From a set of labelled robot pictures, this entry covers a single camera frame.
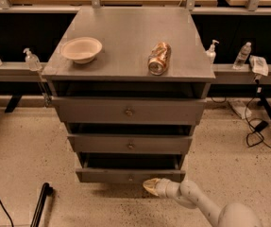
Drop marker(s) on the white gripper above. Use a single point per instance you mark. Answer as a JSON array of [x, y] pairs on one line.
[[163, 187]]

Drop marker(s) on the grey bottom drawer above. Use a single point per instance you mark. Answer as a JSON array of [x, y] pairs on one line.
[[128, 168]]

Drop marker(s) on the grey drawer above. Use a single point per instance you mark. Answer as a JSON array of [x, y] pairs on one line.
[[130, 143], [128, 168], [129, 110]]

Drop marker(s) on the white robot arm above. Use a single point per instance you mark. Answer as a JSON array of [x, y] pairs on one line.
[[189, 195]]

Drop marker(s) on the grey middle drawer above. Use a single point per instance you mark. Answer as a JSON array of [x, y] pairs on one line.
[[130, 143]]

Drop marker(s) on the grey wooden drawer cabinet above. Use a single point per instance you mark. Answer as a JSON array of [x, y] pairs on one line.
[[128, 36]]

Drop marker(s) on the grey top drawer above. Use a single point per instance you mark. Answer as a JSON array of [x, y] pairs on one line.
[[129, 110]]

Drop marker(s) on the black tripod leg left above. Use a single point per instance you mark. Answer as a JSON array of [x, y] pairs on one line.
[[46, 191]]

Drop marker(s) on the white power strip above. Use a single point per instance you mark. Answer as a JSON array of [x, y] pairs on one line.
[[240, 108]]

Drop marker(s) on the crushed orange soda can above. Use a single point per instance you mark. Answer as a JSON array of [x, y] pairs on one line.
[[159, 59]]

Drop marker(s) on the clear pump sanitizer bottle right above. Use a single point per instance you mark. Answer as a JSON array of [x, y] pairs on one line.
[[211, 54]]

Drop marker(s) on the clear pump sanitizer bottle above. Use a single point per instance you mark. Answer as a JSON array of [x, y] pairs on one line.
[[32, 60], [211, 54]]

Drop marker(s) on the beige paper bowl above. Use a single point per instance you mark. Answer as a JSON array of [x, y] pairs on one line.
[[81, 50]]

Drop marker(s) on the clear plastic water bottle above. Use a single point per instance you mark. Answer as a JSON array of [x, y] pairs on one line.
[[242, 56]]

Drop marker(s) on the white crumpled cloth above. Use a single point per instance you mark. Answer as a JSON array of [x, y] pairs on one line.
[[259, 65]]

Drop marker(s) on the clear pump sanitizer bottle left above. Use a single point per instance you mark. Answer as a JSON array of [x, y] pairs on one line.
[[32, 60]]

